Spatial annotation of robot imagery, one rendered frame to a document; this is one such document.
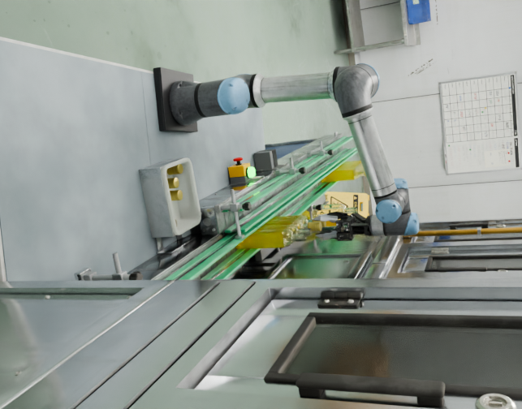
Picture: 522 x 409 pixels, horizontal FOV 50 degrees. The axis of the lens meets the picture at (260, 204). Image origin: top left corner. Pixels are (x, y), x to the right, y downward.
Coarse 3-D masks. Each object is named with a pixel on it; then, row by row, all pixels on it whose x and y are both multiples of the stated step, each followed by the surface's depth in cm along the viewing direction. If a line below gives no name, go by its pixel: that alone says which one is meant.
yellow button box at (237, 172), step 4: (236, 164) 229; (240, 164) 229; (244, 164) 229; (248, 164) 231; (228, 168) 228; (232, 168) 228; (236, 168) 227; (240, 168) 226; (244, 168) 227; (232, 172) 228; (236, 172) 227; (240, 172) 227; (244, 172) 226; (232, 176) 228; (236, 176) 228; (240, 176) 227; (244, 176) 227; (232, 180) 229; (236, 180) 228; (240, 180) 228; (244, 180) 227; (248, 180) 230
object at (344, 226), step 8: (344, 216) 198; (352, 216) 196; (368, 216) 193; (336, 224) 195; (344, 224) 194; (352, 224) 193; (360, 224) 191; (368, 224) 190; (344, 232) 193; (352, 232) 192; (360, 232) 193; (368, 232) 190; (344, 240) 193
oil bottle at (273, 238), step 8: (256, 232) 199; (264, 232) 197; (272, 232) 196; (280, 232) 194; (288, 232) 194; (248, 240) 199; (256, 240) 198; (264, 240) 197; (272, 240) 196; (280, 240) 194; (288, 240) 194; (240, 248) 201
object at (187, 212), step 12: (192, 168) 185; (180, 180) 187; (192, 180) 185; (168, 192) 171; (192, 192) 186; (168, 204) 172; (180, 204) 189; (192, 204) 188; (180, 216) 190; (192, 216) 188; (180, 228) 179
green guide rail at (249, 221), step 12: (336, 156) 323; (324, 168) 288; (300, 180) 265; (312, 180) 261; (288, 192) 243; (264, 204) 224; (276, 204) 221; (252, 216) 209; (264, 216) 206; (228, 228) 196; (240, 228) 193
